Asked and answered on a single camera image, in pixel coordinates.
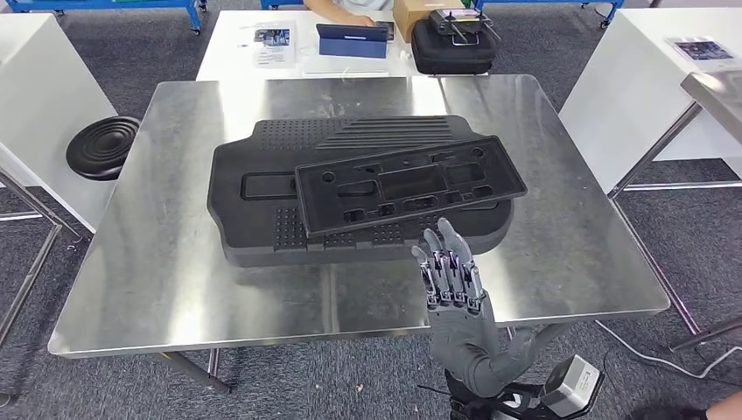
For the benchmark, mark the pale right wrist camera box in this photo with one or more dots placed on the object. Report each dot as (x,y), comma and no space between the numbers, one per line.
(571,385)

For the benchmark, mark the black plastic bracket panel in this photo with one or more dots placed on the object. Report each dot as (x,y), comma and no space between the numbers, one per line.
(406,185)

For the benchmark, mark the stainless steel workbench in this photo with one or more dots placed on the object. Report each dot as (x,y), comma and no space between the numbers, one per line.
(719,98)
(145,278)
(29,272)

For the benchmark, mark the white table with steel legs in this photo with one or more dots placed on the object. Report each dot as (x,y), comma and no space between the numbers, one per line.
(614,104)

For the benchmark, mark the black remote controller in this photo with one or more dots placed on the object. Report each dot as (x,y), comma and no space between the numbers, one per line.
(458,23)

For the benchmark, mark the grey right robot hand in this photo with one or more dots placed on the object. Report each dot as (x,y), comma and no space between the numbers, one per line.
(461,330)

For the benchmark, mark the printed photo sheet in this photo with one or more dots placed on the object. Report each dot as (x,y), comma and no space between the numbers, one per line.
(273,46)
(701,49)

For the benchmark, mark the blue cart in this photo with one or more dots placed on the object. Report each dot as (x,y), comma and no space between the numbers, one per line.
(87,4)
(550,3)

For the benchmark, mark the person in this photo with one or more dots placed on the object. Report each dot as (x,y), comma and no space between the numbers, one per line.
(724,408)
(330,9)

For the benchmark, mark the black camera bracket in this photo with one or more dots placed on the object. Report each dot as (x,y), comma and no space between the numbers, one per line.
(522,403)

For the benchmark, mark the brown cardboard box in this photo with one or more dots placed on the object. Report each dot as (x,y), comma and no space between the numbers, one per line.
(411,14)

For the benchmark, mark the black carry case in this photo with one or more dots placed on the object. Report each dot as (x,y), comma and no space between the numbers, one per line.
(452,58)

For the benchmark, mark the black engine cover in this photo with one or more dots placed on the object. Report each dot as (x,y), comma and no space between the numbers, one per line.
(249,232)

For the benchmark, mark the black smartphone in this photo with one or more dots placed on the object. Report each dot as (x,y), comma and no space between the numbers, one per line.
(387,32)

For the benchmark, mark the person's hand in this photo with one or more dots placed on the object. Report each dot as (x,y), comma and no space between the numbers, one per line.
(359,21)

